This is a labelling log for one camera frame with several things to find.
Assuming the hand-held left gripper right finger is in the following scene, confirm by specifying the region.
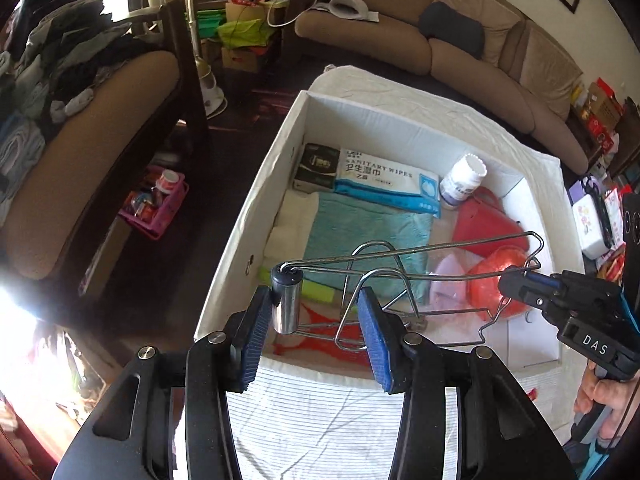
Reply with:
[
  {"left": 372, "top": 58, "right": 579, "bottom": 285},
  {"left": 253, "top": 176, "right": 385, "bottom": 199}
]
[{"left": 356, "top": 286, "right": 581, "bottom": 480}]

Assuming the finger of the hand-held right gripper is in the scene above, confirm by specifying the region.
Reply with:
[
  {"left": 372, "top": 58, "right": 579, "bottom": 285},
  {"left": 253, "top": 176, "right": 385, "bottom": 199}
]
[
  {"left": 501, "top": 268, "right": 564, "bottom": 287},
  {"left": 498, "top": 281, "right": 557, "bottom": 312}
]

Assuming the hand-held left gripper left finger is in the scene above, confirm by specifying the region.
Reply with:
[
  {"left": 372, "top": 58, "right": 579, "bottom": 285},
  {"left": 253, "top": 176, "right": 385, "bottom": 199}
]
[{"left": 50, "top": 285, "right": 273, "bottom": 480}]

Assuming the wire tool with metal roller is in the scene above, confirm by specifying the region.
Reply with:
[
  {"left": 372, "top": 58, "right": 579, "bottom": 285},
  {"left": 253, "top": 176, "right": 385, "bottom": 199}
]
[{"left": 270, "top": 230, "right": 546, "bottom": 351}]

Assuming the white cardboard box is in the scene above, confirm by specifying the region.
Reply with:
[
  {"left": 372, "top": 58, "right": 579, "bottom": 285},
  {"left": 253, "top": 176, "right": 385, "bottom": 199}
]
[{"left": 194, "top": 89, "right": 563, "bottom": 376}]

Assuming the person's right hand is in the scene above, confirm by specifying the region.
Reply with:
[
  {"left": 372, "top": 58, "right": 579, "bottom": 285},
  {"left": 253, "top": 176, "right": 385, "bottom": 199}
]
[{"left": 574, "top": 362, "right": 632, "bottom": 450}]

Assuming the pale pink cloth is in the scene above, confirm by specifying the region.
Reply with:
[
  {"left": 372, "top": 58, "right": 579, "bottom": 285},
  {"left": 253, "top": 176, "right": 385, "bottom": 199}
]
[{"left": 430, "top": 255, "right": 481, "bottom": 311}]

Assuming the teal cloth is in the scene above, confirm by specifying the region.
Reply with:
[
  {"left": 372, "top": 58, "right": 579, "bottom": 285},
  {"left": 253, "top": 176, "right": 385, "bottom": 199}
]
[{"left": 304, "top": 192, "right": 433, "bottom": 306}]

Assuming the white pill bottle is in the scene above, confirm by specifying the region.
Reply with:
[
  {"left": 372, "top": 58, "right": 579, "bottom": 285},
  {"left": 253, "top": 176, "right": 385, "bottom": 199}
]
[{"left": 439, "top": 154, "right": 487, "bottom": 210}]

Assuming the pink plastic basket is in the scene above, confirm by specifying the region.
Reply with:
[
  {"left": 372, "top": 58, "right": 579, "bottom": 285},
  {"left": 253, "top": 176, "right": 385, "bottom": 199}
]
[{"left": 118, "top": 165, "right": 190, "bottom": 241}]

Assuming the blue wet wipes pack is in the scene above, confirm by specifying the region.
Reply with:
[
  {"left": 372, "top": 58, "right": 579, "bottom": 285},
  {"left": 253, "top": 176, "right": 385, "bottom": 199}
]
[{"left": 334, "top": 147, "right": 442, "bottom": 218}]

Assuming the small black box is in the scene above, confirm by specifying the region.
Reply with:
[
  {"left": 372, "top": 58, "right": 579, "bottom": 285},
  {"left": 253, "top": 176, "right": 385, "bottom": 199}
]
[{"left": 292, "top": 143, "right": 341, "bottom": 193}]

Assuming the cardboard box with red lid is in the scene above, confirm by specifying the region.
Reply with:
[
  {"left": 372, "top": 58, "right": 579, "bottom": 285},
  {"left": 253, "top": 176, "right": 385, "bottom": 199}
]
[{"left": 585, "top": 80, "right": 623, "bottom": 131}]

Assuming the beige sofa cushion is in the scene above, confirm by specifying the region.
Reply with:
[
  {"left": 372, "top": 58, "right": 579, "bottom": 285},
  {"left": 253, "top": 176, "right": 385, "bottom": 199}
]
[
  {"left": 520, "top": 25, "right": 583, "bottom": 108},
  {"left": 432, "top": 0, "right": 526, "bottom": 68}
]

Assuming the standing fan base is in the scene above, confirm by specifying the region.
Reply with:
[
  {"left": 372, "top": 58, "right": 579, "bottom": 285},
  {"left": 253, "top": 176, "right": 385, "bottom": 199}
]
[{"left": 180, "top": 0, "right": 228, "bottom": 116}]

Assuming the brown armchair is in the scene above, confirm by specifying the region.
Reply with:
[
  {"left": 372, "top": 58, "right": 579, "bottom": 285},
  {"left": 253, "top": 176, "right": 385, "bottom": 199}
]
[{"left": 0, "top": 50, "right": 181, "bottom": 281}]

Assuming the black lumbar pillow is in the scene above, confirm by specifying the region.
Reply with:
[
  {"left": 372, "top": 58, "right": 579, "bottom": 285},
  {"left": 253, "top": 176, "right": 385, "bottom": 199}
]
[{"left": 419, "top": 1, "right": 486, "bottom": 61}]

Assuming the brown sofa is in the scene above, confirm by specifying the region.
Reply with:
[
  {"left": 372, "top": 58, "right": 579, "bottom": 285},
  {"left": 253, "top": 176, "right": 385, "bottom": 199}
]
[{"left": 295, "top": 0, "right": 591, "bottom": 176}]

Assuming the green plastic bag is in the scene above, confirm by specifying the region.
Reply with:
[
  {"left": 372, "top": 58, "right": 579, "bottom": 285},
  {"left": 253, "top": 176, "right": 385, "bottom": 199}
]
[{"left": 217, "top": 19, "right": 278, "bottom": 51}]

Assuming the grey white neck massager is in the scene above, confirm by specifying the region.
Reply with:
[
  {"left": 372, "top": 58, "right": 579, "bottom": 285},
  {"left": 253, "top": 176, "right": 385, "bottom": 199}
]
[{"left": 312, "top": 0, "right": 381, "bottom": 23}]

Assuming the pile of clothes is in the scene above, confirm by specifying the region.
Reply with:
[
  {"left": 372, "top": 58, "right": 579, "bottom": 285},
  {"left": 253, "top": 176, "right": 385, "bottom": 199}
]
[{"left": 0, "top": 0, "right": 166, "bottom": 211}]

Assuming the white case with black handle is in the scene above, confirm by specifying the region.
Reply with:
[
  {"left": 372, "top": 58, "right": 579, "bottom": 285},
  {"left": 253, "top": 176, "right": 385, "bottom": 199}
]
[{"left": 572, "top": 187, "right": 626, "bottom": 261}]

